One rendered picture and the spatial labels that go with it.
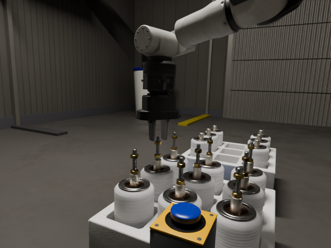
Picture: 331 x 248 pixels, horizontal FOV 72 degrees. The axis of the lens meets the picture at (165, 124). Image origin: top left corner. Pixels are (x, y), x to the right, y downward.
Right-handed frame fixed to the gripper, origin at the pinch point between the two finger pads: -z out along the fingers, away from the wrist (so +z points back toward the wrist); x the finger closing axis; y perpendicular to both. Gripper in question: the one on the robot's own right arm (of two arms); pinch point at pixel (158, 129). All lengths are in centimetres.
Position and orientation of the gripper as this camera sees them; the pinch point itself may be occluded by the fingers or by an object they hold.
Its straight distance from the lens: 63.3
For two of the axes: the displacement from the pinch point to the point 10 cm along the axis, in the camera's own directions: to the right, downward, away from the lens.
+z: 0.3, -9.9, -1.7
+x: 8.8, -0.6, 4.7
